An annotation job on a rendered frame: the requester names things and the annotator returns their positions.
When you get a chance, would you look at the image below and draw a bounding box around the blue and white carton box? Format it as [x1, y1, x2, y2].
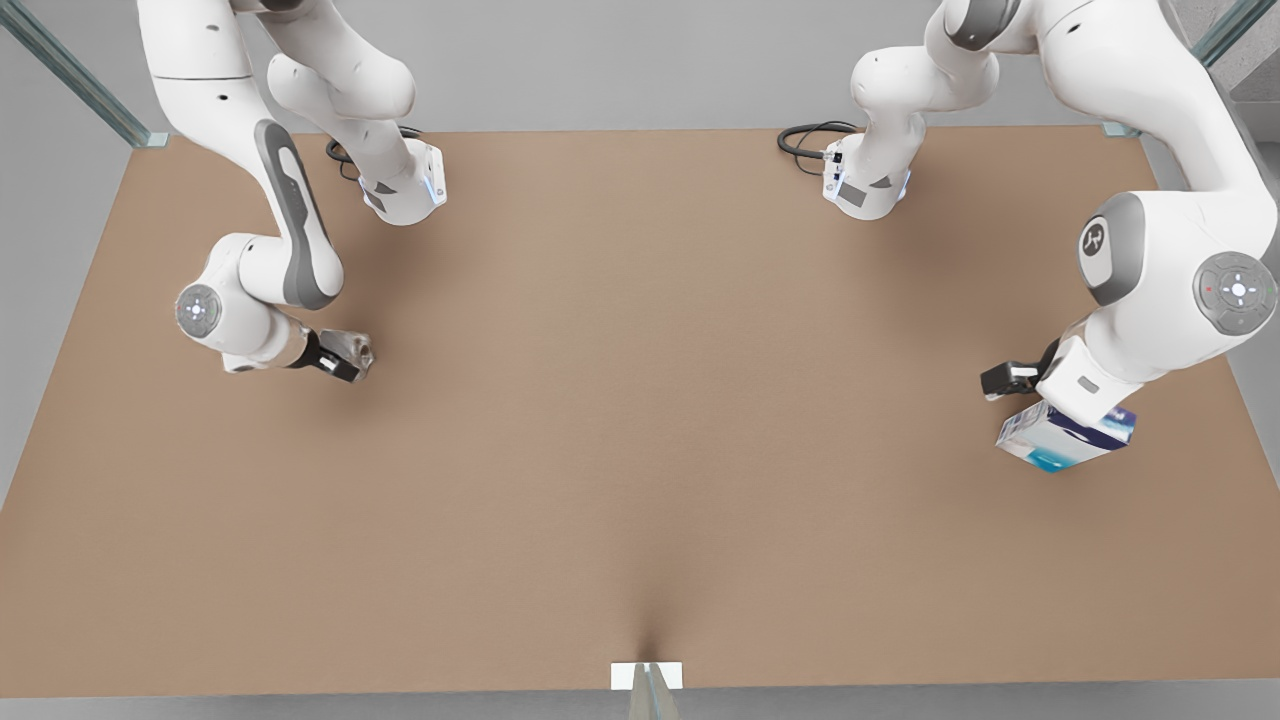
[995, 399, 1139, 474]

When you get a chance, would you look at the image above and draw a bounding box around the black cable loop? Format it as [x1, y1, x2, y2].
[325, 125, 424, 183]
[777, 121, 863, 177]

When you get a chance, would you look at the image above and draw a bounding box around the silver frame post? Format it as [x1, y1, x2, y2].
[611, 661, 685, 720]
[1100, 0, 1280, 139]
[0, 0, 170, 150]

